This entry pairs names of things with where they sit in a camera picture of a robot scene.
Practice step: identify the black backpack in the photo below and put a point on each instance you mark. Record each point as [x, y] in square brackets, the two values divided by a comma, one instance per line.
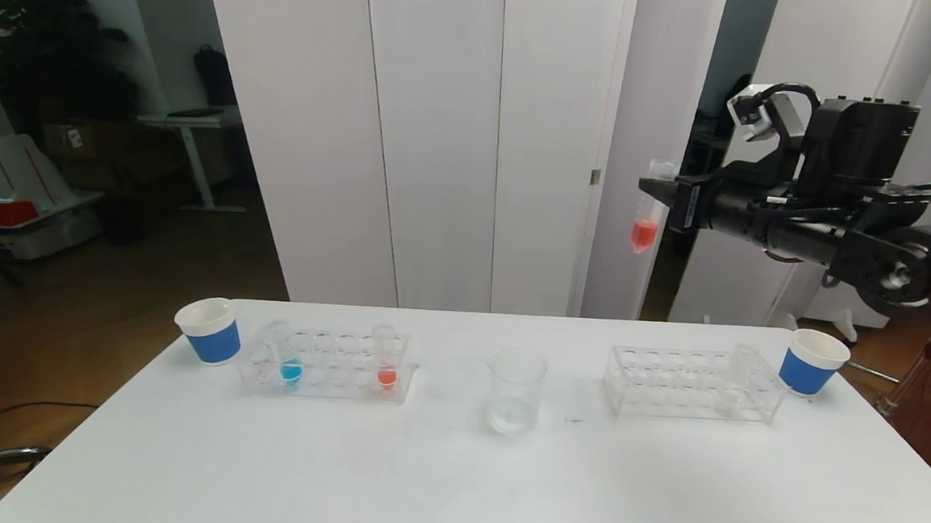
[216, 80]

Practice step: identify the white partition foot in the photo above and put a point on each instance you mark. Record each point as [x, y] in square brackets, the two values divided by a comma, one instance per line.
[843, 328]
[787, 322]

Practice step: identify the clear acrylic test tube rack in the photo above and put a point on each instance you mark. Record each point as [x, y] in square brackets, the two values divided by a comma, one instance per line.
[684, 384]
[334, 367]

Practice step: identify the test tube with blue pigment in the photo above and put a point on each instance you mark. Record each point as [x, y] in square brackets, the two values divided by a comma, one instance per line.
[291, 373]

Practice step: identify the brown cardboard box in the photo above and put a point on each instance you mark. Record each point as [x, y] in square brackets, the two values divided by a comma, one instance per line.
[77, 141]

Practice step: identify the white folding partition screen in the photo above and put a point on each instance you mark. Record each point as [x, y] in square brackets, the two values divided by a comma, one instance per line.
[441, 131]
[755, 287]

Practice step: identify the white desk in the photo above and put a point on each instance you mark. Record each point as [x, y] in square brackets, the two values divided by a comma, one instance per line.
[191, 125]

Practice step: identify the dark green potted plant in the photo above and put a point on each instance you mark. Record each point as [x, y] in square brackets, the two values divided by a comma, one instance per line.
[50, 50]

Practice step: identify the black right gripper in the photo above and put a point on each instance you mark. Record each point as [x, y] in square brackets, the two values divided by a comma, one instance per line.
[689, 204]

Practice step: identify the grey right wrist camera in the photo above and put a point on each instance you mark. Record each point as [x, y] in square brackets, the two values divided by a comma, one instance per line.
[753, 113]

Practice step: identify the test tube with red pigment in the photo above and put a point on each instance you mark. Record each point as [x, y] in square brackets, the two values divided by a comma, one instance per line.
[386, 379]
[643, 234]

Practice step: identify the white machine with base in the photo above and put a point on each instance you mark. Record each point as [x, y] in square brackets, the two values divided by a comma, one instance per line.
[34, 178]

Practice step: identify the blue white paper cup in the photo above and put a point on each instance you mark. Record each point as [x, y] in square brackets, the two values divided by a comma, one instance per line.
[806, 373]
[214, 345]

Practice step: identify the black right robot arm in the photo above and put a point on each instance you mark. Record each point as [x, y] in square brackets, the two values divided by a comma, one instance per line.
[861, 140]

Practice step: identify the clear plastic beaker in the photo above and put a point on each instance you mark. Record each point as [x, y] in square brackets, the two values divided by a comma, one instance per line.
[513, 402]

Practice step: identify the test tube with yellow pigment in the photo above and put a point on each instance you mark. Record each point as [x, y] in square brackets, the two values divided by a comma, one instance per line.
[728, 397]

